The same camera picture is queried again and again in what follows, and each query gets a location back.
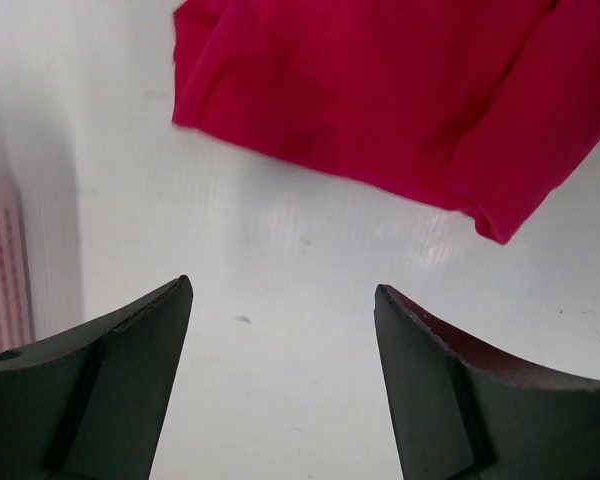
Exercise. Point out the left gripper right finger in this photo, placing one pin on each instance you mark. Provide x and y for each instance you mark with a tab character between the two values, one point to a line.
463	409

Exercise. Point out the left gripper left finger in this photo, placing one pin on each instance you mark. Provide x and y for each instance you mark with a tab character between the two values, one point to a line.
90	402

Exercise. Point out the white plastic basket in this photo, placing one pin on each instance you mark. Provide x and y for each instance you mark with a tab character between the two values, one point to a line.
15	313

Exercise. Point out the red t shirt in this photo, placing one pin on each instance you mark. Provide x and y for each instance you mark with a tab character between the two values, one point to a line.
479	107

